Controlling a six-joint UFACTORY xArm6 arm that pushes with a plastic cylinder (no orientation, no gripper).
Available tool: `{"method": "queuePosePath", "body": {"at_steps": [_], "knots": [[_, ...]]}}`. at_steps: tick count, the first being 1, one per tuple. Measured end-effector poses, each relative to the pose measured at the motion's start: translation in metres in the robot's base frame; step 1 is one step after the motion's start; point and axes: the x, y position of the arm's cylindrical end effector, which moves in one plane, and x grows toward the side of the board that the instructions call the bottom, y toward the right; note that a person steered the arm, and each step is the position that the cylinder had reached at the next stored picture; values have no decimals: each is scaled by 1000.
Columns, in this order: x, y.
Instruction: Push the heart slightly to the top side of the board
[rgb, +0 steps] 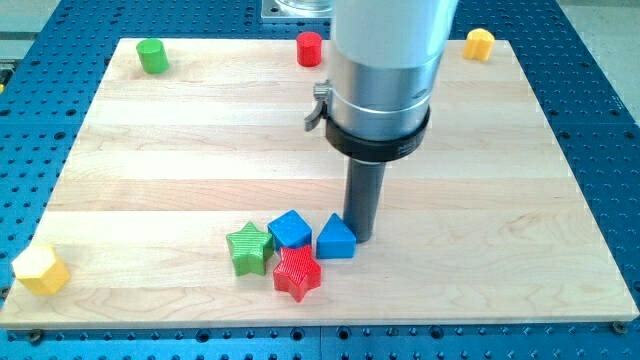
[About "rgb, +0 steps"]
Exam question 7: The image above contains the green cylinder block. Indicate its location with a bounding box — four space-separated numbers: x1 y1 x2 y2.
136 38 169 74

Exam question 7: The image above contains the blue triangle block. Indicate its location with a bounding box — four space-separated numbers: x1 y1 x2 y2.
316 213 356 259

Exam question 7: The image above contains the wooden board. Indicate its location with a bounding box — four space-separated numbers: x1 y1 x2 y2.
1 39 639 330

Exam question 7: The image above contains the yellow hexagon block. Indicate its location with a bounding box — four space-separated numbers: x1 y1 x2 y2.
11 245 71 295

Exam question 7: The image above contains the blue cube block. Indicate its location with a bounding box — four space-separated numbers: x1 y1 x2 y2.
267 210 312 252

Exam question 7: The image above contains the red star block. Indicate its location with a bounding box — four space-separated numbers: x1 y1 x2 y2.
273 245 322 302

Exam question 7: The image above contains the blue perforated table plate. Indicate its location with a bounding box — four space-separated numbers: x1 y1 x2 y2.
1 0 639 359

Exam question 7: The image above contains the red cylinder block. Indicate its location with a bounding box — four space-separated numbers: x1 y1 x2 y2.
296 31 322 67

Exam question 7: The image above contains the yellow heart block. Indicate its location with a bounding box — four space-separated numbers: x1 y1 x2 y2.
462 28 495 61

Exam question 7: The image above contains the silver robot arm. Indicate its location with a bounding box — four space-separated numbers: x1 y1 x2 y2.
305 0 458 163

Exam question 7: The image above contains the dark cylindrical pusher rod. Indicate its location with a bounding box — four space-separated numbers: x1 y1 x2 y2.
343 159 386 243

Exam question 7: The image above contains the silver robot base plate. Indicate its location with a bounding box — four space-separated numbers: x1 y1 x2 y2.
260 0 334 23

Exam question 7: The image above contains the green star block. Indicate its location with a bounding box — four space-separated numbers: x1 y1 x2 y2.
226 222 274 276

